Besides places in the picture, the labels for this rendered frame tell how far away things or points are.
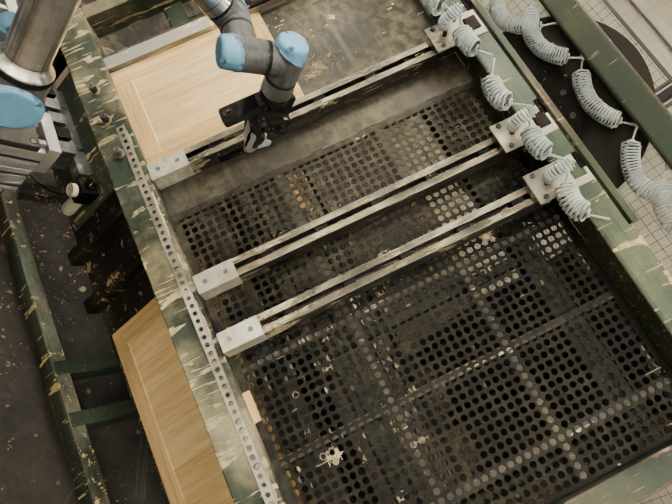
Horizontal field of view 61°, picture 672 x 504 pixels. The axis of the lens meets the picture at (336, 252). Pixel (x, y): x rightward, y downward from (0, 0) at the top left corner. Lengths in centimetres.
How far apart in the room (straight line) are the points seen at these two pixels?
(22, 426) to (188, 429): 60
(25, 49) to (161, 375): 126
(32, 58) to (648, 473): 168
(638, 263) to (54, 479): 200
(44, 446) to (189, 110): 129
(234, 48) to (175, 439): 137
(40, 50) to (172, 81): 93
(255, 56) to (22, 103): 47
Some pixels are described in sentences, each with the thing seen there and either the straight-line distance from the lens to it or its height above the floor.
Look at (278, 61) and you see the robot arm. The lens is 130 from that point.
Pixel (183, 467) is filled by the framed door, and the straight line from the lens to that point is 213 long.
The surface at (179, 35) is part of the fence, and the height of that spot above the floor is 113.
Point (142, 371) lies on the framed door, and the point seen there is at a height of 34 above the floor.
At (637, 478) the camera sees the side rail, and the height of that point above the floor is 160.
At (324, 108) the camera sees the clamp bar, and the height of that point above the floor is 140.
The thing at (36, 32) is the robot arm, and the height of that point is 138.
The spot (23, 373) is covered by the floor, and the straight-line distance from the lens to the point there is 244.
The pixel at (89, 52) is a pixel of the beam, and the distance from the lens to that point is 226.
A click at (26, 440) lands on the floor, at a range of 234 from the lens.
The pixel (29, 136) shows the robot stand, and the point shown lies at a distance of 155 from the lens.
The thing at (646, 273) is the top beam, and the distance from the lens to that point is 178.
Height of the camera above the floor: 201
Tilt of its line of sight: 27 degrees down
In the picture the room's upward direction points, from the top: 53 degrees clockwise
